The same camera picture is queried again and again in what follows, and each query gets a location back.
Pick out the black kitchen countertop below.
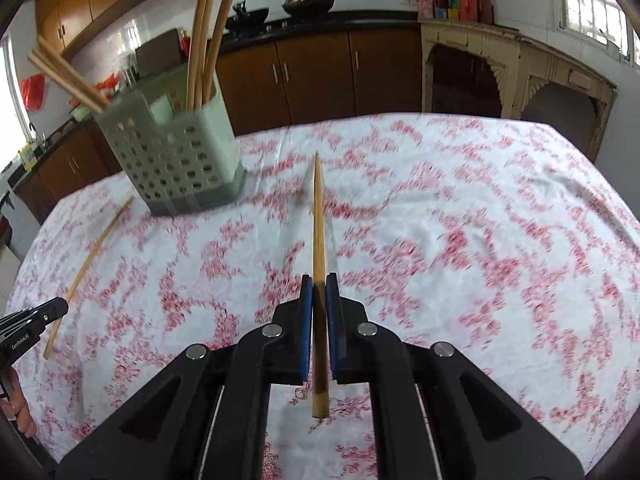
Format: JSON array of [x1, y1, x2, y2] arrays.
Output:
[[5, 10, 426, 181]]

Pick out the dark pot with lid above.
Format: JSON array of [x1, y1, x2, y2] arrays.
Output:
[[281, 0, 336, 16]]

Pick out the bright kitchen window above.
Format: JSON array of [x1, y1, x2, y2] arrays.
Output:
[[0, 35, 31, 171]]

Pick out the barred side window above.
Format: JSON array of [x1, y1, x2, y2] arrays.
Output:
[[557, 0, 640, 68]]

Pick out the yellow green bottles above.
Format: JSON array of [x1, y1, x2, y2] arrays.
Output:
[[17, 142, 41, 168]]

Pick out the red floral white tablecloth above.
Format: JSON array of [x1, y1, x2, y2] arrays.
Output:
[[0, 111, 640, 480]]

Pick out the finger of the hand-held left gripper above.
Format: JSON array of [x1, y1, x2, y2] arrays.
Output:
[[0, 297, 69, 333]]

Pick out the green basin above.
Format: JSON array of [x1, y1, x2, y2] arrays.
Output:
[[70, 100, 98, 122]]

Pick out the black gas stove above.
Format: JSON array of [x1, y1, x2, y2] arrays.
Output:
[[220, 15, 321, 41]]

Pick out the hanging red plastic bag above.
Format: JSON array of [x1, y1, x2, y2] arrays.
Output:
[[20, 74, 47, 111]]

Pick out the brown wooden base cabinets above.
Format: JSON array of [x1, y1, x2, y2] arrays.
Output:
[[12, 25, 426, 226]]

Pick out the black wok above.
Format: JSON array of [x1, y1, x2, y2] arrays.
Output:
[[225, 1, 271, 31]]

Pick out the green perforated utensil holder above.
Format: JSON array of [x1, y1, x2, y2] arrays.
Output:
[[92, 77, 247, 218]]

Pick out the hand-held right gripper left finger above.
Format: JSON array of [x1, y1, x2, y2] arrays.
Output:
[[55, 274, 315, 480]]

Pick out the brown cutting board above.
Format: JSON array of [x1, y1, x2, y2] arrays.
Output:
[[135, 28, 182, 78]]

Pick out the worn beige wooden cabinet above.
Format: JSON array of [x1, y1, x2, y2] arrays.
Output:
[[419, 20, 618, 161]]

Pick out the person's left hand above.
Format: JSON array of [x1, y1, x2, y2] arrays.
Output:
[[0, 365, 38, 438]]

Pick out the red and white bag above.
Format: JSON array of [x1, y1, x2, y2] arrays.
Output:
[[97, 74, 123, 98]]

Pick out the wooden chopstick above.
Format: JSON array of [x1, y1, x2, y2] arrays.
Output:
[[204, 0, 247, 106], [311, 151, 332, 420], [36, 34, 112, 107], [195, 0, 225, 110], [27, 51, 108, 113], [186, 0, 212, 111], [44, 195, 135, 360]]

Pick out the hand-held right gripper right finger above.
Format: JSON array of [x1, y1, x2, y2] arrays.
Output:
[[325, 272, 586, 480]]

